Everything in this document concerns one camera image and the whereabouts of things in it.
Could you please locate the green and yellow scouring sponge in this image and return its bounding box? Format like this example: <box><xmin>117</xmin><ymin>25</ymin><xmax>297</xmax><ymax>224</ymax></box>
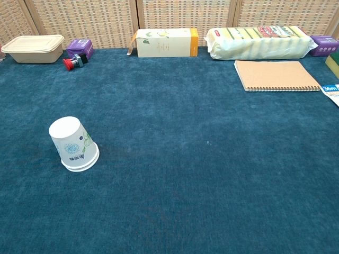
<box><xmin>325</xmin><ymin>50</ymin><xmax>339</xmax><ymax>79</ymax></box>

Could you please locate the small purple box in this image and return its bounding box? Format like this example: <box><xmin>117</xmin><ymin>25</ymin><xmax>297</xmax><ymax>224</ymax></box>
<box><xmin>309</xmin><ymin>34</ymin><xmax>339</xmax><ymax>57</ymax></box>
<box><xmin>66</xmin><ymin>39</ymin><xmax>95</xmax><ymax>59</ymax></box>

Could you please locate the white floral paper cup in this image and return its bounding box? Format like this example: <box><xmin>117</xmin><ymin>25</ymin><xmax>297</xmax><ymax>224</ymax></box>
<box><xmin>48</xmin><ymin>116</ymin><xmax>100</xmax><ymax>169</ymax></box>
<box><xmin>61</xmin><ymin>154</ymin><xmax>100</xmax><ymax>173</ymax></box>

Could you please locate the cream and orange tissue box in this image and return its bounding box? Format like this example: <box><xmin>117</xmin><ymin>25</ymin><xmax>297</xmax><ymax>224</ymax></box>
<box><xmin>126</xmin><ymin>28</ymin><xmax>199</xmax><ymax>58</ymax></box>

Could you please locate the blue correction tape pack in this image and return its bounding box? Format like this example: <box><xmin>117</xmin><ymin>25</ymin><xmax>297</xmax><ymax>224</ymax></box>
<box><xmin>320</xmin><ymin>83</ymin><xmax>339</xmax><ymax>107</ymax></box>

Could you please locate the red emergency stop button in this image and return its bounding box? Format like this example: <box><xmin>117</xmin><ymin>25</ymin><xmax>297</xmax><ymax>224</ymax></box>
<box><xmin>63</xmin><ymin>53</ymin><xmax>89</xmax><ymax>72</ymax></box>

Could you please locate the tan spiral notebook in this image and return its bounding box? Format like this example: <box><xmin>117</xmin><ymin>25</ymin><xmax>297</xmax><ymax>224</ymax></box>
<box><xmin>234</xmin><ymin>60</ymin><xmax>323</xmax><ymax>93</ymax></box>

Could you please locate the wrapped pack of sponges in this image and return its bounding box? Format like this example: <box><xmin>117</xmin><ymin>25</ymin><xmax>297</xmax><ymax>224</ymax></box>
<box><xmin>206</xmin><ymin>25</ymin><xmax>318</xmax><ymax>61</ymax></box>

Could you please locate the beige lidded lunch box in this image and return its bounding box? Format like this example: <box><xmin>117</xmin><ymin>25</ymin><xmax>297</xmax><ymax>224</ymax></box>
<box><xmin>1</xmin><ymin>34</ymin><xmax>65</xmax><ymax>64</ymax></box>

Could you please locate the woven bamboo folding screen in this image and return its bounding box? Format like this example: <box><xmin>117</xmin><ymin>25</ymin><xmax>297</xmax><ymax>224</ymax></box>
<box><xmin>0</xmin><ymin>0</ymin><xmax>339</xmax><ymax>50</ymax></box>

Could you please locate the blue table cloth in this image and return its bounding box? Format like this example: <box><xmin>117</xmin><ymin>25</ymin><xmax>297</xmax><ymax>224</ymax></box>
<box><xmin>0</xmin><ymin>46</ymin><xmax>339</xmax><ymax>254</ymax></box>

